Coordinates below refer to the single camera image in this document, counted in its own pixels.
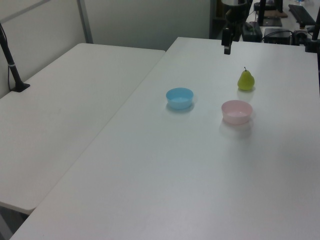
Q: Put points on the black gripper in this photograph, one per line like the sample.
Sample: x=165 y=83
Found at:
x=226 y=37

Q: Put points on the green pear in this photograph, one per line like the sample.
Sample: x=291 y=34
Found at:
x=246 y=81

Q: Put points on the pink plastic bowl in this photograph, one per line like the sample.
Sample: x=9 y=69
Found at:
x=236 y=112

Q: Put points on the blue plastic bowl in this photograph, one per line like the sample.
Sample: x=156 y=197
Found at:
x=179 y=98

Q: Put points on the dark device with green part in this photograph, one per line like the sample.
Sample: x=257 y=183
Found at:
x=252 y=31

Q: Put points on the black monitor stand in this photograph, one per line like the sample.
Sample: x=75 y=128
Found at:
x=267 y=18

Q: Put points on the black electronics box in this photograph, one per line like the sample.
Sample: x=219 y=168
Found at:
x=277 y=35

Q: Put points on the brown wooden board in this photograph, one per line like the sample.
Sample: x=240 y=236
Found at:
x=276 y=13

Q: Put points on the black keyboard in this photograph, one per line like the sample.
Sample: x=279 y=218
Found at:
x=302 y=13

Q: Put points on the black clamped stand pole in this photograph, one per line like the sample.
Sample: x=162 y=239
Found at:
x=313 y=37

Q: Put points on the white side table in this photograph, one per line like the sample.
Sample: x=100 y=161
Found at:
x=62 y=112

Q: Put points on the black camera stand pole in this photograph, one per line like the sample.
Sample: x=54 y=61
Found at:
x=11 y=65

